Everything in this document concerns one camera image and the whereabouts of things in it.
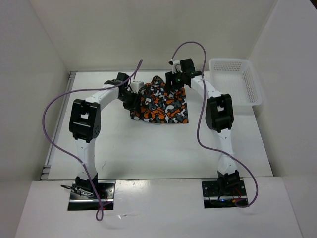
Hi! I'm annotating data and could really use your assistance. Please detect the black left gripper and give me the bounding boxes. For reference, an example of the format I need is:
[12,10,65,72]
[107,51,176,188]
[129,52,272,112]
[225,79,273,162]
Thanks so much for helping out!
[118,90,142,114]

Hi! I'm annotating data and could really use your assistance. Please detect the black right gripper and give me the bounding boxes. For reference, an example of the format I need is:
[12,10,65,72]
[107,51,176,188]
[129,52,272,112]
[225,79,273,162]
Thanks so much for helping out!
[164,69,185,91]

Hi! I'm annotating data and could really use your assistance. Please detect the orange camouflage shorts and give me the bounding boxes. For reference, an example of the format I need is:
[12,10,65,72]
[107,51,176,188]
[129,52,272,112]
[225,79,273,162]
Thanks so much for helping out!
[130,75,189,124]

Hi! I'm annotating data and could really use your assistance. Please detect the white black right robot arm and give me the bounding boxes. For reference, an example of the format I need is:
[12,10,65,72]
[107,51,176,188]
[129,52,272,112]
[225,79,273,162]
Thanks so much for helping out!
[165,59,240,195]

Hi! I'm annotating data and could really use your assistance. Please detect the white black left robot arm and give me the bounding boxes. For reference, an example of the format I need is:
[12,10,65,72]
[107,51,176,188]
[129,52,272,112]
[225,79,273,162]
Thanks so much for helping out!
[69,72,144,198]

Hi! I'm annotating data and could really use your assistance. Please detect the white perforated plastic basket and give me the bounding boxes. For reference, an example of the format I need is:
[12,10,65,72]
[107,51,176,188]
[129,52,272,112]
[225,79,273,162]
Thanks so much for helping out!
[209,58,263,106]

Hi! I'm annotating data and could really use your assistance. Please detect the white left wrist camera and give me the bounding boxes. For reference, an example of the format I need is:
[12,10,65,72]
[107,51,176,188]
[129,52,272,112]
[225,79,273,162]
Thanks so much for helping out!
[130,81,145,94]

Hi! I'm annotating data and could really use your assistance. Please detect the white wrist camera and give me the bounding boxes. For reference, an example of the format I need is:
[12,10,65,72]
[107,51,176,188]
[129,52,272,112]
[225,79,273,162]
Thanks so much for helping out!
[130,81,145,94]
[168,59,182,74]

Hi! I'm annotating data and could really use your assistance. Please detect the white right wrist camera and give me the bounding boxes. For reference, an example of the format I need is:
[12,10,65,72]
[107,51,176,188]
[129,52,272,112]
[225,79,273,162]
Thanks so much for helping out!
[168,59,182,74]

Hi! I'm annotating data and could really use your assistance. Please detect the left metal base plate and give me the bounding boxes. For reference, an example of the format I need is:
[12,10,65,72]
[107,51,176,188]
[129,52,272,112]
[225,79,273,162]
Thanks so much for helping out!
[61,180,116,211]

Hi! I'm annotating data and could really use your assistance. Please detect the metal base plate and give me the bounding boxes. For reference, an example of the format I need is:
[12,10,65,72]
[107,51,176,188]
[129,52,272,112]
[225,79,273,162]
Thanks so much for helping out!
[202,178,249,209]
[61,180,116,211]

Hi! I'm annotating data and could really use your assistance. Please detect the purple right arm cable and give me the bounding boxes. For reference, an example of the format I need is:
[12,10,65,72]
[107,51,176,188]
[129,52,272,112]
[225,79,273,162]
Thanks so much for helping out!
[172,41,260,208]

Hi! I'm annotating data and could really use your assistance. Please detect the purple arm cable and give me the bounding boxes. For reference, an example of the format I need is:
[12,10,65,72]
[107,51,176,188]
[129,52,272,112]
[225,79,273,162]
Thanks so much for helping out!
[172,41,260,208]
[42,59,144,221]

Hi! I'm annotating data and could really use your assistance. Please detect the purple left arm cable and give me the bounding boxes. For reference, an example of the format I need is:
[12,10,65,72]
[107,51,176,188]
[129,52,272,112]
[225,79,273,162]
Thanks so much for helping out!
[42,59,144,221]

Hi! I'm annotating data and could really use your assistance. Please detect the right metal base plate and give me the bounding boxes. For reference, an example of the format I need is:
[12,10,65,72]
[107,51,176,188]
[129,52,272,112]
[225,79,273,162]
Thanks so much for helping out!
[202,178,249,209]

